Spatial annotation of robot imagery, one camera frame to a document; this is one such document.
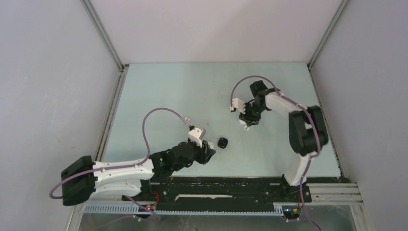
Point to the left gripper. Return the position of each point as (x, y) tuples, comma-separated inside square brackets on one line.
[(204, 157)]

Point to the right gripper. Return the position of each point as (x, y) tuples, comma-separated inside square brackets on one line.
[(249, 119)]

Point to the black charging case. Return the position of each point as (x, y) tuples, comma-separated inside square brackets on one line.
[(222, 142)]

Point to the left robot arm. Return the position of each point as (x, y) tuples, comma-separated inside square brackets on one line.
[(86, 178)]

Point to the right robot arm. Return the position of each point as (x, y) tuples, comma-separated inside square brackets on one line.
[(307, 129)]

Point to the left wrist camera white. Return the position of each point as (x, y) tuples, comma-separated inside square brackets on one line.
[(196, 134)]

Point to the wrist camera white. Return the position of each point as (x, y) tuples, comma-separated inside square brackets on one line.
[(196, 134), (237, 104)]

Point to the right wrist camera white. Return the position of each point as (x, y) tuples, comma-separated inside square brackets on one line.
[(237, 104)]

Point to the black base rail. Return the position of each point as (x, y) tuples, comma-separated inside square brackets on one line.
[(223, 193)]

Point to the white cable duct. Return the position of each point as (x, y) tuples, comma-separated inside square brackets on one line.
[(132, 209)]

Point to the left corner aluminium post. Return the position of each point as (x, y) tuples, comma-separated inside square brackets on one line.
[(96, 21)]

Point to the corner aluminium post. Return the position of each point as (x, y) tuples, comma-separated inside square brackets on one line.
[(329, 30), (96, 21)]

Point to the aluminium frame rail front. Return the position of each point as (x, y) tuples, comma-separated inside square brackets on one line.
[(321, 194)]

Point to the right corner aluminium post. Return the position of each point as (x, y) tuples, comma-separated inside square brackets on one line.
[(329, 30)]

